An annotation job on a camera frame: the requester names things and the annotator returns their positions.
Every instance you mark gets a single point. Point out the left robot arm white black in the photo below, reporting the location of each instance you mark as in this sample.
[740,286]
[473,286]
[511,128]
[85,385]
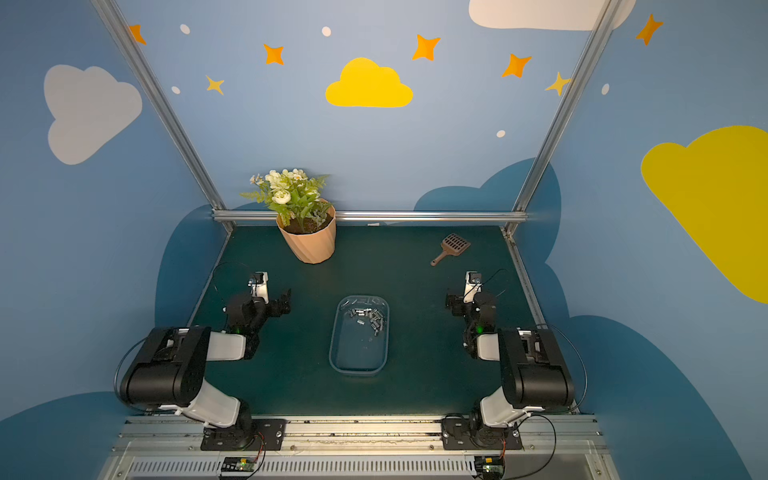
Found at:
[168,374]

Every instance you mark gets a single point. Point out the green table mat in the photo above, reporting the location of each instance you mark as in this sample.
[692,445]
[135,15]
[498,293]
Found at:
[427,371]

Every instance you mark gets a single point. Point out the aluminium frame post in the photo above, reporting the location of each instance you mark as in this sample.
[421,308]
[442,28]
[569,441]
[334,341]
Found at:
[115,23]
[582,73]

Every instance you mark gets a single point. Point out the controller board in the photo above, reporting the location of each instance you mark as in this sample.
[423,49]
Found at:
[489,467]
[238,467]

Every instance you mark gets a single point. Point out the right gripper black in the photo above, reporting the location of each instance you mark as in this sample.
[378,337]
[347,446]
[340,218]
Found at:
[458,303]

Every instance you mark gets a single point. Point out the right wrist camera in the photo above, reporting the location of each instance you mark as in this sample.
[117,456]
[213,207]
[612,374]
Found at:
[473,285]

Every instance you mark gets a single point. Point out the aluminium back crossbar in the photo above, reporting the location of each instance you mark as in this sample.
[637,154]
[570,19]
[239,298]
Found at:
[385,216]

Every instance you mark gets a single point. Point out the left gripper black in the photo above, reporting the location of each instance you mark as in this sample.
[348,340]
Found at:
[274,303]

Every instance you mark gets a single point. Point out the right controller board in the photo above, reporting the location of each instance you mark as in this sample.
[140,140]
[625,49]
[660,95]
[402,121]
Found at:
[489,467]

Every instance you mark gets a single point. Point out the pile of chrome sockets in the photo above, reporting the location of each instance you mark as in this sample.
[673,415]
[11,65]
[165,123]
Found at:
[371,317]

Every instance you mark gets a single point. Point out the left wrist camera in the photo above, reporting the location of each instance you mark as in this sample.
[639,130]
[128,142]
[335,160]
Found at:
[258,286]

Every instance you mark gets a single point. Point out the left controller board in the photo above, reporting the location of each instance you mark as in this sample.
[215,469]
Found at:
[238,467]

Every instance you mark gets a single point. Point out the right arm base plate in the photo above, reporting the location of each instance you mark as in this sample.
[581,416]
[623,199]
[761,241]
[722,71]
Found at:
[470,433]

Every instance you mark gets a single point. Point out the terracotta flower pot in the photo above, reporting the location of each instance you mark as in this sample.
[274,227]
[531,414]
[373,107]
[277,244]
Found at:
[313,248]

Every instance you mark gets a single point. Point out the left aluminium frame post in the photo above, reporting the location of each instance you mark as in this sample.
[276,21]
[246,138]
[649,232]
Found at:
[115,23]

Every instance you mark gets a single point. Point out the white flowers green plant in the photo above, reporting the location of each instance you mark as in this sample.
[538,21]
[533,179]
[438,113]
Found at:
[295,197]

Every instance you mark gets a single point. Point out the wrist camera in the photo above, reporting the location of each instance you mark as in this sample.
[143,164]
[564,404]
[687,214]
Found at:
[473,285]
[258,286]

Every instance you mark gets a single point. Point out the small brown slotted scoop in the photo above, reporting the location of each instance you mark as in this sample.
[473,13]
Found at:
[452,245]

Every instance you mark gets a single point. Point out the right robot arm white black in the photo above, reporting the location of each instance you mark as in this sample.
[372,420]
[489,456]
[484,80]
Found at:
[534,377]

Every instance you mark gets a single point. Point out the clear plastic storage box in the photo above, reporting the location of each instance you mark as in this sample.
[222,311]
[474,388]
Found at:
[354,350]

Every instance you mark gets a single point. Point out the aluminium front rail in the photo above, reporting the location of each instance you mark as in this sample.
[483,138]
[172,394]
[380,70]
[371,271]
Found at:
[361,447]

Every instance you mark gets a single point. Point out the right aluminium frame post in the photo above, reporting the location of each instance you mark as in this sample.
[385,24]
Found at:
[582,73]

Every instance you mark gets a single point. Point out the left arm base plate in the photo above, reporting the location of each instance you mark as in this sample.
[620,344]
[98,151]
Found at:
[267,434]

